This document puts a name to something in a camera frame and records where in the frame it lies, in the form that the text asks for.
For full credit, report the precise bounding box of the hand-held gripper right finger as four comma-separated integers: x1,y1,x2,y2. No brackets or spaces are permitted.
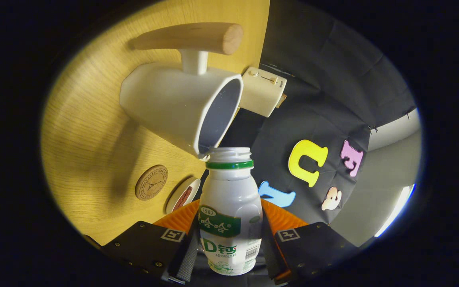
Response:
261,199,359,284

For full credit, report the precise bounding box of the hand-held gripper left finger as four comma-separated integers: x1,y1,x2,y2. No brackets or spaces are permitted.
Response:
101,199,201,284

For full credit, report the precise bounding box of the white juice bottle green label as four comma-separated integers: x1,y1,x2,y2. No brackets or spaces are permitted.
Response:
198,147,264,276

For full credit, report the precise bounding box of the round wooden coaster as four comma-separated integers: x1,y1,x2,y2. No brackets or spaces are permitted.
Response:
135,165,169,201

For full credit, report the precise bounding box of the white cup with wooden handle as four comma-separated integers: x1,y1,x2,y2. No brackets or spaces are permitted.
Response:
119,22,245,160

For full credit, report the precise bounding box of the brown meat patty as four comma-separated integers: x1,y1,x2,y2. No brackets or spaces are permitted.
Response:
173,186,193,211

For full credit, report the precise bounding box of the white round plate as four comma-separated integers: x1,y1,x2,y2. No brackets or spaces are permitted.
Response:
165,177,201,215

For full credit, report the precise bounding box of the wooden table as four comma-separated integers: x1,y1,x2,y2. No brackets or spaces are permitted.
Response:
40,0,271,246

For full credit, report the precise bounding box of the cream toaster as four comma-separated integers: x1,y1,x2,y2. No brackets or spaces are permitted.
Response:
238,67,287,118

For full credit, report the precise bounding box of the black backdrop cloth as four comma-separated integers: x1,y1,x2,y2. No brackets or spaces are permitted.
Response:
198,0,417,228

